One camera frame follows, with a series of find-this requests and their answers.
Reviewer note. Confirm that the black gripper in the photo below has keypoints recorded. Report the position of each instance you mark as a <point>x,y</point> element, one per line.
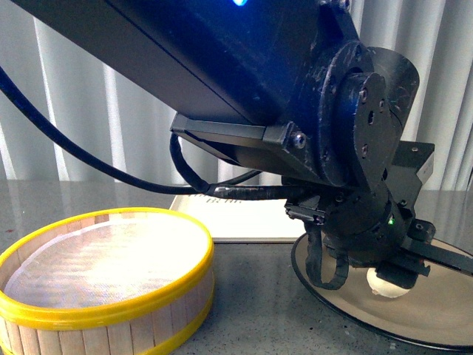
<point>355,229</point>

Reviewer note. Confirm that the white steamed bun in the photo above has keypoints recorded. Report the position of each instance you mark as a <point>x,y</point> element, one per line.
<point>383,288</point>

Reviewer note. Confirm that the tan plate with black rim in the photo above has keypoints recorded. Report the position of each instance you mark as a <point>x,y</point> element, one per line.
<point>436,313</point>

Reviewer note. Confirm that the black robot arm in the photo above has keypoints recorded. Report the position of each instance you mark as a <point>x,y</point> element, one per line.
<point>280,100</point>

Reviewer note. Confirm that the cream rectangular serving tray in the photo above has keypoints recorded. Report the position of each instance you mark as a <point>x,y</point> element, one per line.
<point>241,221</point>

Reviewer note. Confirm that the white steamer liner cloth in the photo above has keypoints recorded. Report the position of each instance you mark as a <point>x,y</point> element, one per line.
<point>108,263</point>

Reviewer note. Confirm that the bamboo steamer with yellow bands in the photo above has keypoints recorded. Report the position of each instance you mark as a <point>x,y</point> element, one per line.
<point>155,323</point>

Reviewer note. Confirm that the grey pleated curtain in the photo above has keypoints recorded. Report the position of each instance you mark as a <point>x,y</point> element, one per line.
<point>120,123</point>

